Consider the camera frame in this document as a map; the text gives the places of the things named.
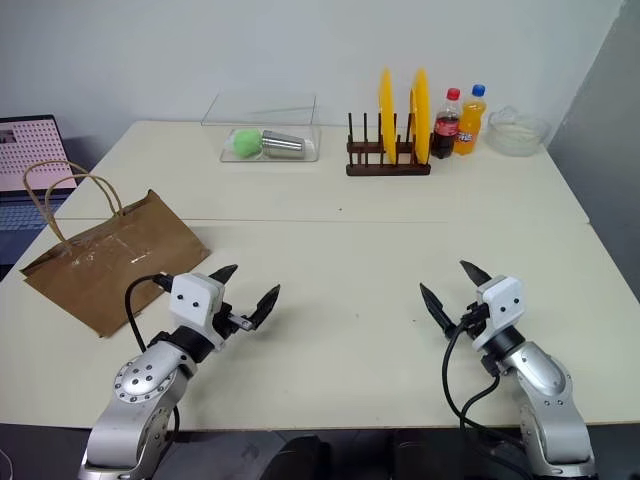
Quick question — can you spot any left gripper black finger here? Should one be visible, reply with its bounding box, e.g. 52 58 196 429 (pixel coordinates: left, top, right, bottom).
208 263 239 286
241 284 283 332

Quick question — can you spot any stainless steel cup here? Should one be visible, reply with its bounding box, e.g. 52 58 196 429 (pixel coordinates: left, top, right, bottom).
259 129 308 160

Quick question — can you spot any dark wooden dish rack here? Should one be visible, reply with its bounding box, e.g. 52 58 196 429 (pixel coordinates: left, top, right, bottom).
345 111 433 178

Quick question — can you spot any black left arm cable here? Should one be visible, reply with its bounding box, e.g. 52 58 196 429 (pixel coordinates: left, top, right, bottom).
124 273 182 446

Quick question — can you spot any yellow plate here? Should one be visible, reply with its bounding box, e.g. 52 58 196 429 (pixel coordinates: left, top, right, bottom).
409 67 433 166
377 65 400 167

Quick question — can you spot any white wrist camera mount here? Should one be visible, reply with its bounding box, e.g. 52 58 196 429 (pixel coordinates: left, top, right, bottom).
168 272 234 351
471 275 526 352

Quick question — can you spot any clear plastic box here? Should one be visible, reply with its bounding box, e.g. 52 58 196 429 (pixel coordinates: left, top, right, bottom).
200 91 322 164

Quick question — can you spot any orange soda bottle blue cap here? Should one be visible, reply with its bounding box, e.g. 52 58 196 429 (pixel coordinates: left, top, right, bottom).
453 83 488 157

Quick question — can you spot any dark rounded shape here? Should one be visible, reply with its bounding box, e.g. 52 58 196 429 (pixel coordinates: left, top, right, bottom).
268 433 332 480

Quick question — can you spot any brown paper bag with handles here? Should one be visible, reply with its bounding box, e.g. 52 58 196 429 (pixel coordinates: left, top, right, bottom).
19 160 212 341

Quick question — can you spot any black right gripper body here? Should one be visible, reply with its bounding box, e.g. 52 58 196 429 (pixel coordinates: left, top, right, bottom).
451 298 490 339

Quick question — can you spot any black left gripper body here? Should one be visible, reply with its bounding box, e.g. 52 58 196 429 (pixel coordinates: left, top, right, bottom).
210 285 255 347

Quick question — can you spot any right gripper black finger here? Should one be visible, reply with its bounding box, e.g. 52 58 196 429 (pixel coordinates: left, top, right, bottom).
419 282 458 337
459 259 494 288

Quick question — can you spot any open laptop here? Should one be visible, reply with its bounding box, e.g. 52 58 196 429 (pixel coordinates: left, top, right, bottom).
0 114 81 269

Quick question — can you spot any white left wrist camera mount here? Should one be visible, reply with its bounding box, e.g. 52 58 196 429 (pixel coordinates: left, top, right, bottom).
168 272 234 351

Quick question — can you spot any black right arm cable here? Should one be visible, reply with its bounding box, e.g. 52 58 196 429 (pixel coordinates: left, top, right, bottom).
440 308 532 472

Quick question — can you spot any green fuzzy ball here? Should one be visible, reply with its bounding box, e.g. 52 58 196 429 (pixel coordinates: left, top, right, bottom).
230 128 264 161

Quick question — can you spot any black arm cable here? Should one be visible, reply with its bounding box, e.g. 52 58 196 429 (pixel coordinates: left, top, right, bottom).
124 273 182 446
440 308 532 472

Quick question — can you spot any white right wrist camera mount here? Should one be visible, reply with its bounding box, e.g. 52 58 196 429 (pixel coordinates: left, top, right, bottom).
471 275 526 352

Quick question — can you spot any clear glass bowl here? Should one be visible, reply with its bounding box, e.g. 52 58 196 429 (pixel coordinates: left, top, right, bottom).
486 104 552 158

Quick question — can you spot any cola bottle red cap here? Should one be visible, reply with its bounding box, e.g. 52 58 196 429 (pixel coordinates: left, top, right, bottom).
430 87 463 161

